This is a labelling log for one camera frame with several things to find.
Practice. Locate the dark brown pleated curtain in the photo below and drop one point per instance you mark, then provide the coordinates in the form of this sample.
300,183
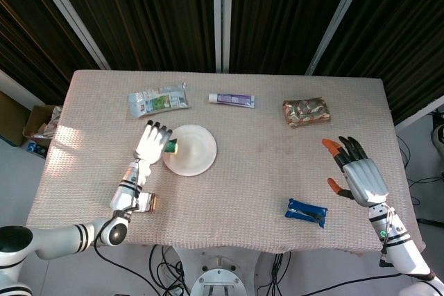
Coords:
277,15
145,15
406,32
27,32

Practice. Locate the open cardboard box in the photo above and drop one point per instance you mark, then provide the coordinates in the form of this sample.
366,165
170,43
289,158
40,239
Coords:
41,122

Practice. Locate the purple and white toothpaste tube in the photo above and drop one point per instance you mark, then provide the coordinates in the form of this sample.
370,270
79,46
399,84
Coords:
232,100

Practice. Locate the white metal frame post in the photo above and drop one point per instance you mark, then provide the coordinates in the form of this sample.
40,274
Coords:
69,15
222,15
338,18

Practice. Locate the silver right hand orange fingertips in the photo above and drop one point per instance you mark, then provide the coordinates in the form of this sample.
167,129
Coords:
364,178

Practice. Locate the gold foil wrapped package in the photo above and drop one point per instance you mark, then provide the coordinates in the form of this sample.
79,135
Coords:
305,111

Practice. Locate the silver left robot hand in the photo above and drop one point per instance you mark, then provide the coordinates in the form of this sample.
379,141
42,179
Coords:
151,145

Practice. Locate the white round plate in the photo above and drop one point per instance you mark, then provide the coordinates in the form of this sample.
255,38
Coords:
196,150

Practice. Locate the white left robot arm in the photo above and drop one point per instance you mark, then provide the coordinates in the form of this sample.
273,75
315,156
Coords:
62,238

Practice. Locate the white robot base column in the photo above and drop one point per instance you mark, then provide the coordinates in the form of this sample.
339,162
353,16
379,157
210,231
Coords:
220,282

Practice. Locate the white and green snack pouch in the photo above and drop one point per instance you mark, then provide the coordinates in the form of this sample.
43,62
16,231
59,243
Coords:
156,102

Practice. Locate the brown cabinet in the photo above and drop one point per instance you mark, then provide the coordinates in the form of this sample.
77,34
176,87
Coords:
12,119

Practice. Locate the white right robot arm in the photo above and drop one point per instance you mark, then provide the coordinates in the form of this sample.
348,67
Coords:
406,251

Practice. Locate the beige waffle tablecloth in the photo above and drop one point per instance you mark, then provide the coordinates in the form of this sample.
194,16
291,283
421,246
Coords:
243,185

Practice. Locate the white metal frame bar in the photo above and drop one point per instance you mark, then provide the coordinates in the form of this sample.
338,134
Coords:
419,115

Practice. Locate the blue foil snack package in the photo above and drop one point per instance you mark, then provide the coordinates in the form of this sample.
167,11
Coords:
305,213

